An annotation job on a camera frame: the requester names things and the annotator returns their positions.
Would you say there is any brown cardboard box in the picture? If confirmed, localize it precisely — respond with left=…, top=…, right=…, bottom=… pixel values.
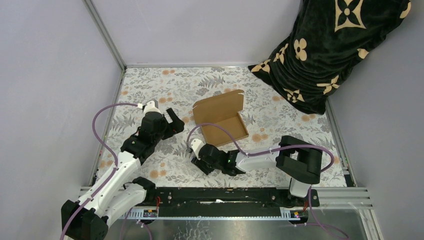
left=192, top=89, right=249, bottom=147

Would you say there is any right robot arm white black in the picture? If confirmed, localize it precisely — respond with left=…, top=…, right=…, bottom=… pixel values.
left=189, top=135, right=324, bottom=206

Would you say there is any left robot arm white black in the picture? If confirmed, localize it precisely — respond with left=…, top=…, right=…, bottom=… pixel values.
left=60, top=105, right=185, bottom=240

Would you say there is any floral patterned table mat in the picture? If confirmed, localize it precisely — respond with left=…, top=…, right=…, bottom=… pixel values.
left=95, top=67, right=347, bottom=188

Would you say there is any black beige flower blanket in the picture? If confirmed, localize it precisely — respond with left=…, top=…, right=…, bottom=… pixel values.
left=249, top=0, right=412, bottom=115

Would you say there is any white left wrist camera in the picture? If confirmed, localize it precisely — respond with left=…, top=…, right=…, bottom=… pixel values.
left=137, top=99, right=162, bottom=114

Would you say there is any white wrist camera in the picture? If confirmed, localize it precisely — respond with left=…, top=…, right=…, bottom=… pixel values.
left=137, top=99, right=162, bottom=114
left=189, top=138, right=205, bottom=160

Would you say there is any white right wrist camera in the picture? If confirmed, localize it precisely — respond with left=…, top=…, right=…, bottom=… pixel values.
left=189, top=138, right=205, bottom=160

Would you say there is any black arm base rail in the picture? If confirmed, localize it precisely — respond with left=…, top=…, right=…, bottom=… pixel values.
left=137, top=187, right=320, bottom=211

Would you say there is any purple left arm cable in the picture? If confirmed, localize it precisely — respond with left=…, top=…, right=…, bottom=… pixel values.
left=59, top=102, right=147, bottom=240

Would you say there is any grey slotted cable duct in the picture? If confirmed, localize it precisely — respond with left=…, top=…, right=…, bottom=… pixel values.
left=127, top=206, right=303, bottom=222

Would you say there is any aluminium frame post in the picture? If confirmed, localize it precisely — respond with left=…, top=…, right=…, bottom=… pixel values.
left=82, top=0, right=127, bottom=71

